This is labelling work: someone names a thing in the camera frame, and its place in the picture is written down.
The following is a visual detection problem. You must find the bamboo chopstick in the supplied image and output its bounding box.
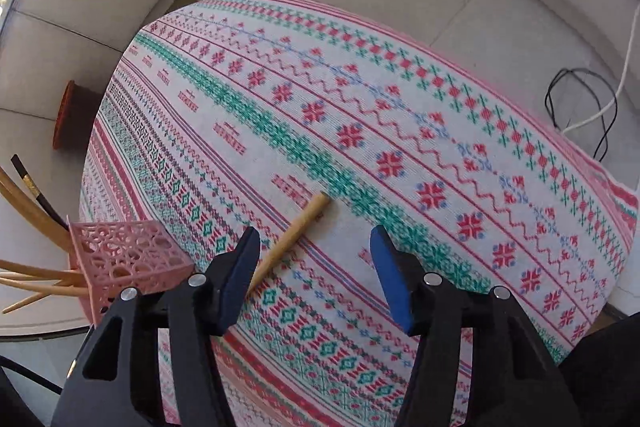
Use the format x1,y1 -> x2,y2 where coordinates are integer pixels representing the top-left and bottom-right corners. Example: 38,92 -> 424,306
0,277 -> 89,297
1,289 -> 58,314
246,192 -> 331,296
0,169 -> 74,254
0,260 -> 84,282

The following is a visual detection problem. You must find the black chopstick gold band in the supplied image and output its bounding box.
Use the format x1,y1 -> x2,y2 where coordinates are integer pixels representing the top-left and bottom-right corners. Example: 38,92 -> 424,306
11,154 -> 68,230

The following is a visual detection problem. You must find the pink plastic utensil basket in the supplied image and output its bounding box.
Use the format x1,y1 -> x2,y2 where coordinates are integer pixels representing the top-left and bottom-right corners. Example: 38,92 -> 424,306
68,220 -> 194,325

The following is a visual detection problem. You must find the embroidered patterned tablecloth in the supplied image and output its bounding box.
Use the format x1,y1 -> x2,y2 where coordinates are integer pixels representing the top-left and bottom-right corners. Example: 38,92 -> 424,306
79,0 -> 639,426

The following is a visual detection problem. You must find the red-rimmed brown trash bin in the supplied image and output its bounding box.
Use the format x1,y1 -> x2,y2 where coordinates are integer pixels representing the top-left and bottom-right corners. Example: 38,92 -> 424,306
52,80 -> 103,150

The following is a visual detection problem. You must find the white power cable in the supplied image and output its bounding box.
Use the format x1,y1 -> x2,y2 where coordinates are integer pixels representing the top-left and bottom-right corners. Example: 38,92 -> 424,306
560,3 -> 640,136

